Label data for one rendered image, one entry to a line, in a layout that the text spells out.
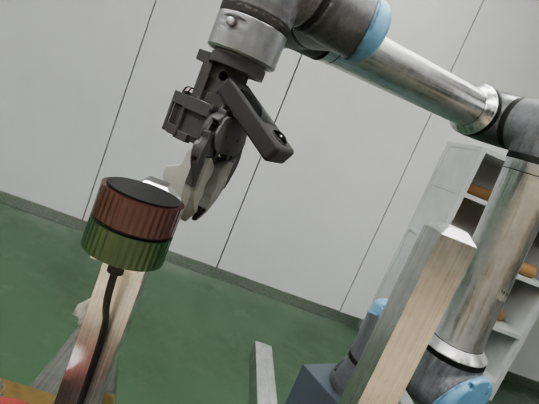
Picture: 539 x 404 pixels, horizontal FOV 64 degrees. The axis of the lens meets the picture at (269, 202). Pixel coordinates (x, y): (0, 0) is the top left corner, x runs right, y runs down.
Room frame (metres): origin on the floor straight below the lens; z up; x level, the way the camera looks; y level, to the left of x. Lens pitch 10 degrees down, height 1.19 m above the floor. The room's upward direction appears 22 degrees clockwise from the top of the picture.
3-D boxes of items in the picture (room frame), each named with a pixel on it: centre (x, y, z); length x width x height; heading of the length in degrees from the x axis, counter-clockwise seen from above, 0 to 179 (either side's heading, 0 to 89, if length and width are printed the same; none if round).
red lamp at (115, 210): (0.30, 0.09, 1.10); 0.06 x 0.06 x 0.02
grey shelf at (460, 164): (2.99, -1.49, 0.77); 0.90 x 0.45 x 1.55; 98
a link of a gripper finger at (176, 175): (0.53, 0.11, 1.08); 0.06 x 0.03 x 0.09; 68
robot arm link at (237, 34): (0.55, 0.10, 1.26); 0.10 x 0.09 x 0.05; 158
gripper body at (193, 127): (0.56, 0.11, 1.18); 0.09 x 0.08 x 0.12; 68
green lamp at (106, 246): (0.30, 0.09, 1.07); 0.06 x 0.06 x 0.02
